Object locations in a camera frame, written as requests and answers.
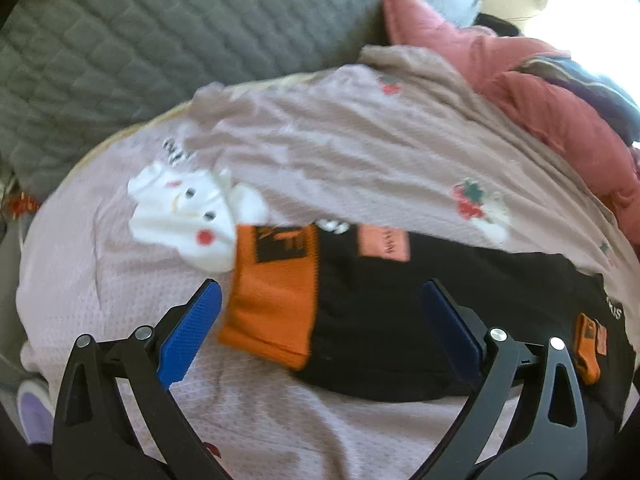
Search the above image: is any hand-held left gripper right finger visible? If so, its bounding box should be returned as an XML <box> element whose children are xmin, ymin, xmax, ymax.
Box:
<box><xmin>421</xmin><ymin>280</ymin><xmax>588</xmax><ymax>480</ymax></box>

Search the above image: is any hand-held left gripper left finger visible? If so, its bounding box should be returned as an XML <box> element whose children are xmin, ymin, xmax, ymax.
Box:
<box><xmin>51</xmin><ymin>279</ymin><xmax>231</xmax><ymax>480</ymax></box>

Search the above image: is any black and orange garment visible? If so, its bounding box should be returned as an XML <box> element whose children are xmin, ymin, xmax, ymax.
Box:
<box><xmin>216</xmin><ymin>217</ymin><xmax>640</xmax><ymax>441</ymax></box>

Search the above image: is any white cartoon face sock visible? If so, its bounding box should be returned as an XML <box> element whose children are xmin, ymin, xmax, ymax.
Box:
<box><xmin>127</xmin><ymin>160</ymin><xmax>268</xmax><ymax>273</ymax></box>

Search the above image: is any purple shoe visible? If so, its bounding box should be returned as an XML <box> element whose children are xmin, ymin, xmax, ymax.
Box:
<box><xmin>15</xmin><ymin>377</ymin><xmax>56</xmax><ymax>446</ymax></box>

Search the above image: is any white cloth with black letters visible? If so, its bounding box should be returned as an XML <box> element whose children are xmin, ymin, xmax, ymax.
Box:
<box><xmin>162</xmin><ymin>135</ymin><xmax>198</xmax><ymax>166</ymax></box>

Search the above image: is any small red object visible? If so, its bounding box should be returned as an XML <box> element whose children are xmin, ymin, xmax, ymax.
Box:
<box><xmin>2</xmin><ymin>192</ymin><xmax>41</xmax><ymax>217</ymax></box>

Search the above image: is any dark multicolour cloth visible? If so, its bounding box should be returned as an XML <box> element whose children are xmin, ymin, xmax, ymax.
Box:
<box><xmin>517</xmin><ymin>52</ymin><xmax>640</xmax><ymax>143</ymax></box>

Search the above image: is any grey quilted sofa cover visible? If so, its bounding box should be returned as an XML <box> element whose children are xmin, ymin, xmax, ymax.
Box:
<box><xmin>0</xmin><ymin>0</ymin><xmax>483</xmax><ymax>201</ymax></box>

